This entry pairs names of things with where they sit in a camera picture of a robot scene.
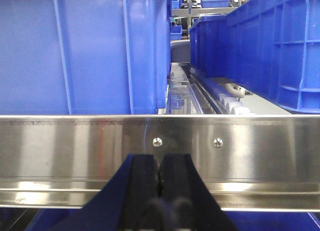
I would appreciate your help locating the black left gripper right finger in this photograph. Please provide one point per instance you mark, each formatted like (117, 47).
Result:
(193, 206)

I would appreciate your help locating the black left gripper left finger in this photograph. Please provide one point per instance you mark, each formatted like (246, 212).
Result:
(121, 201)

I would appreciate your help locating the shelf screw left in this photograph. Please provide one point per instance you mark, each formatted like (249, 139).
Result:
(157, 142)

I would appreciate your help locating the shelf screw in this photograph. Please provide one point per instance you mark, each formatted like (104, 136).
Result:
(157, 142)
(218, 142)

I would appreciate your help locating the shelf screw right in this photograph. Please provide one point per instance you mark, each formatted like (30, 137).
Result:
(218, 142)

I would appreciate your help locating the stainless steel shelf bar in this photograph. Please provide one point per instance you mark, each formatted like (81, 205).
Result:
(268, 162)

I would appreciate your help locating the white roller track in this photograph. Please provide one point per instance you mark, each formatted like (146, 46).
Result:
(222, 96)

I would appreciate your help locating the large blue bin left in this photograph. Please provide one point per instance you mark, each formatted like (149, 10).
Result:
(84, 57)

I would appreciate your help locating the large blue bin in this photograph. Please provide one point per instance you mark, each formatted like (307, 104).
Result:
(84, 57)
(270, 47)

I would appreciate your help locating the large blue bin right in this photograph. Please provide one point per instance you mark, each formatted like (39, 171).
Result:
(270, 47)

